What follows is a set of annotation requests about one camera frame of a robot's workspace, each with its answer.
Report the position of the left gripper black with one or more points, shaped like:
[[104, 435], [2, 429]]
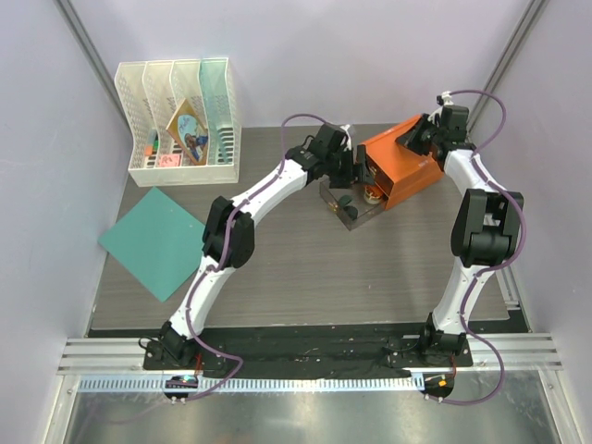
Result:
[[347, 178]]

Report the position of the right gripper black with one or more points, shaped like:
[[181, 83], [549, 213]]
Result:
[[424, 134]]

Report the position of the gold compact jar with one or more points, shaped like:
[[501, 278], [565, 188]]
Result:
[[372, 196]]

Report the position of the dark green round lid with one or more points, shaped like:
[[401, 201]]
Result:
[[344, 201]]

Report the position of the clear drawer gold knob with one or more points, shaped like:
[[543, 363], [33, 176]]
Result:
[[365, 211]]

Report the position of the black round cap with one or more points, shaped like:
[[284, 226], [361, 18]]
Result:
[[351, 211]]

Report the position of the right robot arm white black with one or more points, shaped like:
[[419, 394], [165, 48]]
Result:
[[488, 232]]

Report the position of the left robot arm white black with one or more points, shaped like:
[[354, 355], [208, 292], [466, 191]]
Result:
[[229, 233]]

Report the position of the orange drawer box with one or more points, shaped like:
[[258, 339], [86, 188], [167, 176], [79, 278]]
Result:
[[410, 172]]

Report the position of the teal folder in organizer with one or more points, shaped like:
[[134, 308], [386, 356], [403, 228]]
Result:
[[212, 77]]

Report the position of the illustrated book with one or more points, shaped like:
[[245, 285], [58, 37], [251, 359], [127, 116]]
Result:
[[189, 132]]

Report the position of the white mesh file organizer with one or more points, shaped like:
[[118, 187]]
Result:
[[150, 92]]

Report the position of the pink sticky note pad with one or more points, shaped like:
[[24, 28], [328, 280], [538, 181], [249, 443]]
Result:
[[169, 160]]

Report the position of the orange green markers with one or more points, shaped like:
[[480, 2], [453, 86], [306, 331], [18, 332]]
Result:
[[152, 143]]

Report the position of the teal cutting mat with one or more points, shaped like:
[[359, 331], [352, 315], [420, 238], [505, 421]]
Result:
[[158, 242]]

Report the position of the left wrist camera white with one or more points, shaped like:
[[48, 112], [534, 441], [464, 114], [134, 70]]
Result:
[[349, 131]]

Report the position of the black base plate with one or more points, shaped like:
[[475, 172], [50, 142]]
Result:
[[307, 351]]

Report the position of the aluminium rail frame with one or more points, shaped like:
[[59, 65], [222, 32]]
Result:
[[337, 384]]

